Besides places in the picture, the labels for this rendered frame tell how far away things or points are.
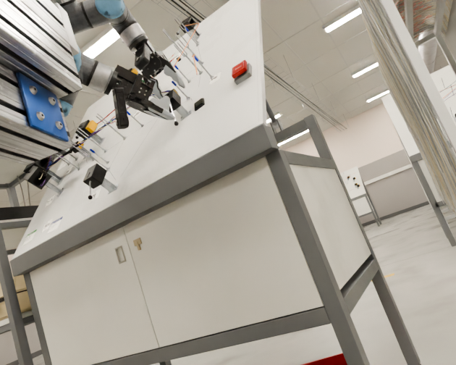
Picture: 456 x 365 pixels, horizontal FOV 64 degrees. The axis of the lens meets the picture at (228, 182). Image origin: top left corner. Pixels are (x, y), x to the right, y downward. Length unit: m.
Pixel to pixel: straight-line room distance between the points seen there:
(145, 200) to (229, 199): 0.27
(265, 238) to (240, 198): 0.12
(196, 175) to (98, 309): 0.63
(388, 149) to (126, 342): 11.32
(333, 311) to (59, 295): 1.01
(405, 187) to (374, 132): 1.92
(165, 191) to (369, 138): 11.37
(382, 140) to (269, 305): 11.36
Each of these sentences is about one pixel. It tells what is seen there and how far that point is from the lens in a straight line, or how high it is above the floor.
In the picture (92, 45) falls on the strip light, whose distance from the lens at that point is 4.58.
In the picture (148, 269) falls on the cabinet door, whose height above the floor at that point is 0.64.
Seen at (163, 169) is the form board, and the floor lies 0.90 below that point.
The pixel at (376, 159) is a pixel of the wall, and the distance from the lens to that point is 12.20.
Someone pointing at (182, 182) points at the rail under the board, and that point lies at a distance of 1.04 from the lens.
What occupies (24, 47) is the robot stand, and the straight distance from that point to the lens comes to 0.58.
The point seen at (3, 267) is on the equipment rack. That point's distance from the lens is 1.75.
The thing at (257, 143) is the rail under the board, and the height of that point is 0.83.
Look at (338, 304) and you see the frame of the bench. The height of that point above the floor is 0.40.
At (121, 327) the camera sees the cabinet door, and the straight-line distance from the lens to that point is 1.35.
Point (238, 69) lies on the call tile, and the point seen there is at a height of 1.10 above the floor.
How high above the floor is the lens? 0.59
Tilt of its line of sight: 11 degrees up
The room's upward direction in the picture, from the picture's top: 20 degrees counter-clockwise
